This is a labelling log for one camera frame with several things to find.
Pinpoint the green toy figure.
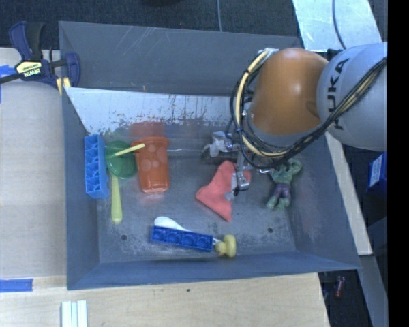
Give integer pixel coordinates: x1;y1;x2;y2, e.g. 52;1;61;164
266;157;304;212

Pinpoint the yellow plastic spoon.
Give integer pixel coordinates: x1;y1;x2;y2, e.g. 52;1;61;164
110;173;124;225

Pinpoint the grey metal bin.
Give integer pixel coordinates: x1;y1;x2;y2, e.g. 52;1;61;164
58;20;363;291

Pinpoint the yellow rubber duck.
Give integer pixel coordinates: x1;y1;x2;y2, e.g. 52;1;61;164
214;234;238;259

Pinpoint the red cloth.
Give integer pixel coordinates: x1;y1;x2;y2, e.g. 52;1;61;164
195;159;253;223

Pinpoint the dark blue toy brick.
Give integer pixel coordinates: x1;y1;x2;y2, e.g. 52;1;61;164
150;225;215;253

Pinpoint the yellow straw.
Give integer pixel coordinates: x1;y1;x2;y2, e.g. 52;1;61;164
113;143;146;158

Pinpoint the light blue plastic tray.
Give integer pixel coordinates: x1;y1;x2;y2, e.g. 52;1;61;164
84;134;111;200

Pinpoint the orange plastic cup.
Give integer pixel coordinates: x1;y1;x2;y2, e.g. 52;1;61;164
130;136;171;195

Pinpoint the white plastic spoon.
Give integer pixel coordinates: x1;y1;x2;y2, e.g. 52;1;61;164
153;215;223;244

